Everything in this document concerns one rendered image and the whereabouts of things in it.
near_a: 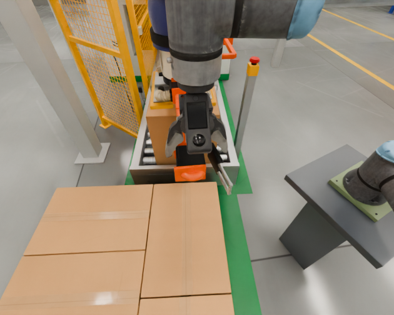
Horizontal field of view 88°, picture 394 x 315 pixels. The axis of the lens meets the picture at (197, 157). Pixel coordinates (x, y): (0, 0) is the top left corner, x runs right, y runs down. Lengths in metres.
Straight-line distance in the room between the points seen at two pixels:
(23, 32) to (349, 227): 2.11
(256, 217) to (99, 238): 1.20
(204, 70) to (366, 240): 0.98
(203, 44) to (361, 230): 1.01
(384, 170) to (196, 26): 0.92
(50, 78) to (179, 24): 1.67
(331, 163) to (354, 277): 0.91
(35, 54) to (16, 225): 1.35
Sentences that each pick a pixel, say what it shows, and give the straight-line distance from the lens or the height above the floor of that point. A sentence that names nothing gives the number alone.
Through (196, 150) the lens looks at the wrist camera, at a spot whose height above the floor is 1.33.
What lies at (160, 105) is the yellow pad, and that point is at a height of 1.11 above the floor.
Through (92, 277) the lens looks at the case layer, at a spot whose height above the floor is 0.54.
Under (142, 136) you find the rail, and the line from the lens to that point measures 1.56.
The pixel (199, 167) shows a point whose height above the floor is 1.24.
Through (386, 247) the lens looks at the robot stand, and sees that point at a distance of 1.17.
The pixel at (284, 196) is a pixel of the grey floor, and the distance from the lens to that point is 2.04.
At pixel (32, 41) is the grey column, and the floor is 1.14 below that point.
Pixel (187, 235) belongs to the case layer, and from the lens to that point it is 1.13.
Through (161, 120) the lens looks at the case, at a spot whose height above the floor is 0.92.
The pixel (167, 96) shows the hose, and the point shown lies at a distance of 0.86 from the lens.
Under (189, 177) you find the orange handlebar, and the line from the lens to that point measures 0.47.
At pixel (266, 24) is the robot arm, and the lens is 0.35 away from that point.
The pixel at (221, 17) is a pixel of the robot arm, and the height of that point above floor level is 1.52.
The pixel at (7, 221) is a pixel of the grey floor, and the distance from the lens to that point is 2.36.
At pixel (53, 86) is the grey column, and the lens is 1.98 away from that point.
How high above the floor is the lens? 1.59
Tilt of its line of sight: 47 degrees down
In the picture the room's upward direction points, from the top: straight up
